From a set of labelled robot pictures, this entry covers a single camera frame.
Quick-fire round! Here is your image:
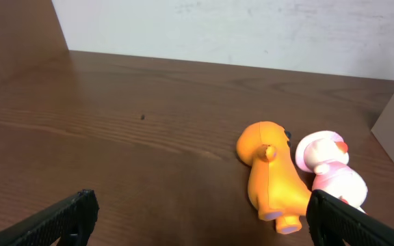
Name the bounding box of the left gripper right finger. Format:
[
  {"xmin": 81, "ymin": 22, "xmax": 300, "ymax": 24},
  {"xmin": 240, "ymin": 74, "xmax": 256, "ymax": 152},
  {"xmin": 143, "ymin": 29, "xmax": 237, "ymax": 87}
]
[{"xmin": 306, "ymin": 190, "xmax": 394, "ymax": 246}]

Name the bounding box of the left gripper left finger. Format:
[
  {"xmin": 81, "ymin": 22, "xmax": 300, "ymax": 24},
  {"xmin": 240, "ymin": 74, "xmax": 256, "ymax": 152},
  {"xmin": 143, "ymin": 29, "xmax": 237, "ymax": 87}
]
[{"xmin": 0, "ymin": 189, "xmax": 99, "ymax": 246}]

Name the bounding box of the yellow duck toy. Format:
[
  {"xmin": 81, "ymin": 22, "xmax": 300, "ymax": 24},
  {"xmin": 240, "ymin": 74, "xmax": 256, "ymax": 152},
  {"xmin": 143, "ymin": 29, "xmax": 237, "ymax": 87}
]
[{"xmin": 236, "ymin": 121, "xmax": 311, "ymax": 234}]

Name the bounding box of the white duck toy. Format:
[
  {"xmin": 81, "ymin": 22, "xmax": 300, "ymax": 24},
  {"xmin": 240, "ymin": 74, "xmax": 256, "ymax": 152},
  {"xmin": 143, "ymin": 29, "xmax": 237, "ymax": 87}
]
[{"xmin": 295, "ymin": 131, "xmax": 368, "ymax": 212}]

